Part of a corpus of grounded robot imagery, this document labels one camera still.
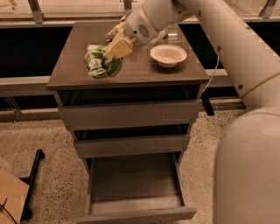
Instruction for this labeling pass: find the grey top drawer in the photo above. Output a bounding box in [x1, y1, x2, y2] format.
[59, 101, 200, 130]

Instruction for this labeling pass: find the grey open bottom drawer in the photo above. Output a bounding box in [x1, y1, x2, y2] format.
[77, 153, 196, 224]

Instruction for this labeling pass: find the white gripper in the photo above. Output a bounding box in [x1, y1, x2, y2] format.
[103, 7, 159, 59]

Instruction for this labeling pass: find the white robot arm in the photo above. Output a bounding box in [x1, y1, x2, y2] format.
[105, 0, 280, 224]

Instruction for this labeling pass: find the cardboard box left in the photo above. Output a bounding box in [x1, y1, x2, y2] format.
[0, 168, 29, 224]

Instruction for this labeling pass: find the green jalapeno chip bag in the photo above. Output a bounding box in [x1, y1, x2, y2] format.
[84, 45, 123, 79]

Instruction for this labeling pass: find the grey drawer cabinet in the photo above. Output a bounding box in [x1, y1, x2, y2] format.
[46, 19, 211, 169]

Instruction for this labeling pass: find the white power cable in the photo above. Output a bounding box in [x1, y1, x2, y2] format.
[200, 55, 221, 95]

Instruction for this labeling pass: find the grey middle drawer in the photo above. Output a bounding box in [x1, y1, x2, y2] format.
[74, 134, 190, 158]

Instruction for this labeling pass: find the white paper bowl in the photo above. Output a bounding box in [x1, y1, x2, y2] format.
[150, 45, 187, 68]

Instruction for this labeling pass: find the yellow brown chip bag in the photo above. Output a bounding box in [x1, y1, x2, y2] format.
[105, 14, 128, 42]

